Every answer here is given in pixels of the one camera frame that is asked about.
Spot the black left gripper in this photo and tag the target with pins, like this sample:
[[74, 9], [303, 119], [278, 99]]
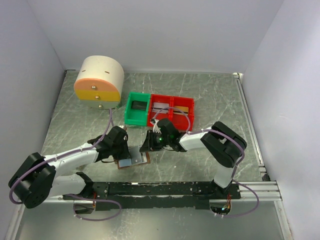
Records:
[[125, 154]]

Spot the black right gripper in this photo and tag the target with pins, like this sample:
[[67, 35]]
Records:
[[149, 145]]

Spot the brown leather card holder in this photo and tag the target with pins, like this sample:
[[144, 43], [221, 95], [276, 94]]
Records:
[[121, 164]]

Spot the black VIP card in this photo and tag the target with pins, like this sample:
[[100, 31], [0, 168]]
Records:
[[139, 105]]

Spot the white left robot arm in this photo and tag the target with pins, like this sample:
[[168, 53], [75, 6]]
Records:
[[42, 176]]

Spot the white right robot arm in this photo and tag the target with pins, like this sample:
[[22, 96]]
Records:
[[226, 146]]

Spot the gold card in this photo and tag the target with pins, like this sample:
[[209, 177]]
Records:
[[181, 110]]

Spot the silver white card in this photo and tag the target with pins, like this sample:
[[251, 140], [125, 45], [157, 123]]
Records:
[[160, 107]]

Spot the red right plastic bin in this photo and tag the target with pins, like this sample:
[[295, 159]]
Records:
[[184, 122]]

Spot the red plastic bin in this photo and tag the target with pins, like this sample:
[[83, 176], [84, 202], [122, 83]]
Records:
[[160, 99], [184, 122]]

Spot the green plastic bin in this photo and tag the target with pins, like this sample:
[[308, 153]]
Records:
[[136, 117]]

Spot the red middle plastic bin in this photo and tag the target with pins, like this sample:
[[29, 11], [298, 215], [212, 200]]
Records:
[[160, 99]]

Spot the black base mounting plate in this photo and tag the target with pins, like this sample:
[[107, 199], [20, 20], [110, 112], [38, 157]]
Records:
[[149, 195]]

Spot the round mini drawer cabinet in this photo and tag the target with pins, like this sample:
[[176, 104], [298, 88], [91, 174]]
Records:
[[100, 82]]

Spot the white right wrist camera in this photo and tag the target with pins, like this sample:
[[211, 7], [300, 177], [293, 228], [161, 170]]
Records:
[[156, 128]]

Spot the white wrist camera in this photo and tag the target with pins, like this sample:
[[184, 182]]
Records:
[[156, 128], [124, 127]]

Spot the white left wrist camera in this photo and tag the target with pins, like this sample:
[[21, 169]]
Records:
[[124, 127]]

